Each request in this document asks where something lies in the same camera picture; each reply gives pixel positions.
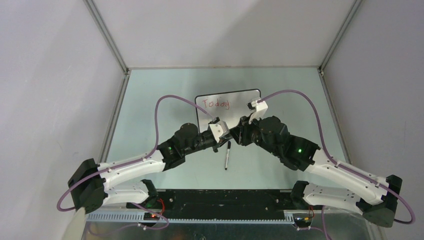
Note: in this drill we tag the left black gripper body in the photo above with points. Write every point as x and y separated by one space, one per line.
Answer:
204 142

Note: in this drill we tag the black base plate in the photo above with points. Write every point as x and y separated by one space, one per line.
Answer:
223 203

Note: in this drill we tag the black whiteboard marker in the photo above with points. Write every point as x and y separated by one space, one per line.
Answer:
229 144

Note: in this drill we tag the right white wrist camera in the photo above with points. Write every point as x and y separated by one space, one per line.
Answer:
258 108

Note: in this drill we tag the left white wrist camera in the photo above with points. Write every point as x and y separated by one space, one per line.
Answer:
218 128

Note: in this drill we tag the aluminium frame rail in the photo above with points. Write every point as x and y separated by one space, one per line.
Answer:
106 34

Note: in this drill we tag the grey cable duct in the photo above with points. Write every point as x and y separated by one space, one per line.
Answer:
144 217

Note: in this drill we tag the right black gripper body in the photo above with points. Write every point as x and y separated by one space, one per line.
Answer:
250 133

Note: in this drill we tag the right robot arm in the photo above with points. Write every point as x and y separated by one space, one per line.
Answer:
371 196

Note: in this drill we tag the white board black frame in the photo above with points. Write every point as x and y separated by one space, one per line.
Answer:
227 106

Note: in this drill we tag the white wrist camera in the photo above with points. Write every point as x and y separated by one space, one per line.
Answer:
218 128
258 108

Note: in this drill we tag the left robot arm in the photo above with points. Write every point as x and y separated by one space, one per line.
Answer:
96 184

